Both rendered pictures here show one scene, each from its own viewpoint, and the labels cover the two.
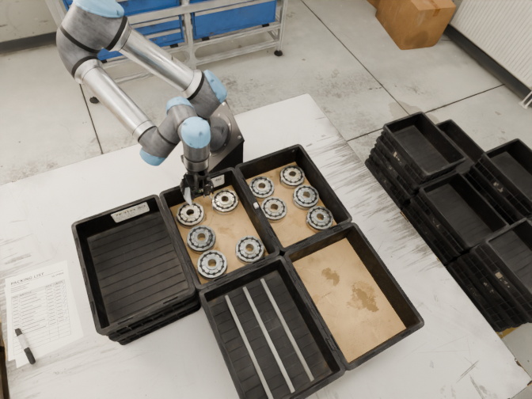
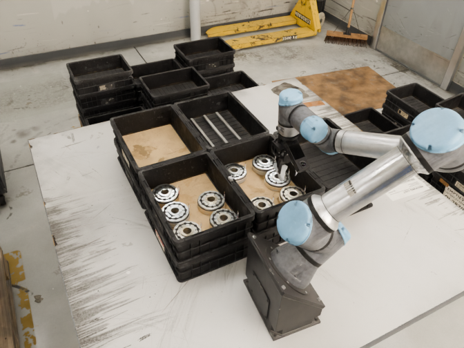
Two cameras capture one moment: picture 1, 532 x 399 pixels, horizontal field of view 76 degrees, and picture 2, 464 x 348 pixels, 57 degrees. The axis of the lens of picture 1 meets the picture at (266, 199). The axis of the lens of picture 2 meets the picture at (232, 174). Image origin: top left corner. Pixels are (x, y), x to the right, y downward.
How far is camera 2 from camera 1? 1.81 m
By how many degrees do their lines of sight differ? 81
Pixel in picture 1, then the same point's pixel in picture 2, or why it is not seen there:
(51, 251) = (410, 206)
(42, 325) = not seen: hidden behind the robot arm
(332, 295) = (166, 152)
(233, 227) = (250, 192)
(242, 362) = (235, 126)
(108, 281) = (341, 160)
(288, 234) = (197, 188)
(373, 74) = not seen: outside the picture
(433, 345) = (90, 155)
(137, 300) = (315, 150)
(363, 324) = (148, 139)
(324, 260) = not seen: hidden behind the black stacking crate
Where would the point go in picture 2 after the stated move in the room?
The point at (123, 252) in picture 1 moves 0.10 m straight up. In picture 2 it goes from (340, 176) to (344, 157)
